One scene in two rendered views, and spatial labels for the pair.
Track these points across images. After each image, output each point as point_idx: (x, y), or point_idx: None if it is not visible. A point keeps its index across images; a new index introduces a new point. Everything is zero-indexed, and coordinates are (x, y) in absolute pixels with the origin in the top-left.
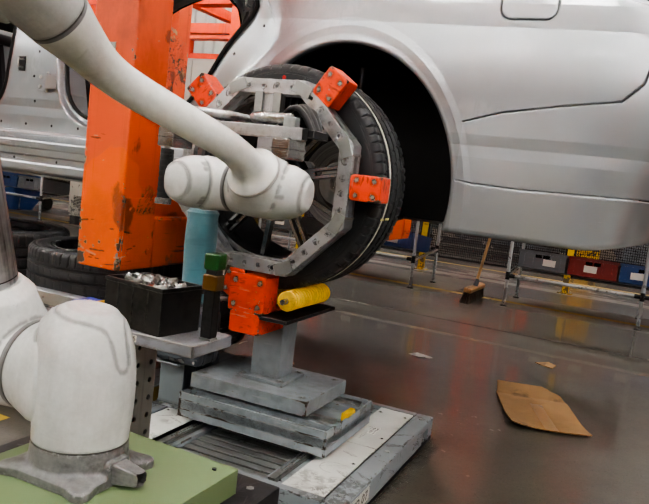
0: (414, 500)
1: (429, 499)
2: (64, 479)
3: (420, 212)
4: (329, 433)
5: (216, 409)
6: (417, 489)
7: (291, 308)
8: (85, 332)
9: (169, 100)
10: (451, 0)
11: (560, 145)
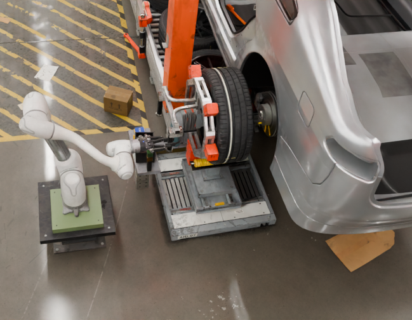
0: (216, 246)
1: (221, 249)
2: (64, 207)
3: None
4: (199, 209)
5: (185, 173)
6: (225, 242)
7: (195, 166)
8: (65, 186)
9: (83, 148)
10: (289, 83)
11: (296, 178)
